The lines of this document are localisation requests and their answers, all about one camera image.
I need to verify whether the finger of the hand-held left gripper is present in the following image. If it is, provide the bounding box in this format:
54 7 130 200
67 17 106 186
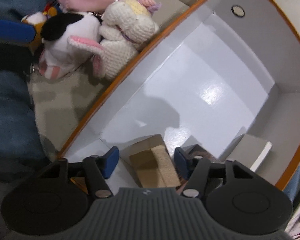
0 17 37 46
0 42 34 74

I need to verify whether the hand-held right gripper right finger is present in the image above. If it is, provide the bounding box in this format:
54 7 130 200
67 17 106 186
174 147 257 199

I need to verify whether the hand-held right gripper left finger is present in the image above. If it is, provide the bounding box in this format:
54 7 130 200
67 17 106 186
35 146 120 199

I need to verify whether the tan cardboard box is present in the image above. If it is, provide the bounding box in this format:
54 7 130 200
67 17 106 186
129 134 182 188

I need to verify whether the orange white plush toy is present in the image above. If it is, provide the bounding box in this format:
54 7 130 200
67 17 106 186
21 4 65 53

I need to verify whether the white plush dog black ear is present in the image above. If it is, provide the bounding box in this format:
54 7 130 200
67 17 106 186
39 12 102 79

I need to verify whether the white rectangular box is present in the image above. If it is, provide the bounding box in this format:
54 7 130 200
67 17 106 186
226 134 273 173

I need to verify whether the orange cardboard box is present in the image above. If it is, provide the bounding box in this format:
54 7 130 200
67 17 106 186
56 0 300 196

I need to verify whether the white crochet bunny doll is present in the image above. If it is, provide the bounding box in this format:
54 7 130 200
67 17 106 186
67 0 163 80

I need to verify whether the person's left leg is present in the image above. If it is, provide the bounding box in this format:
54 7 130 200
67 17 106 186
0 0 50 162

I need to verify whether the beige sofa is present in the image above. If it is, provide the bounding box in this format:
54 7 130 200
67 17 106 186
0 0 300 240

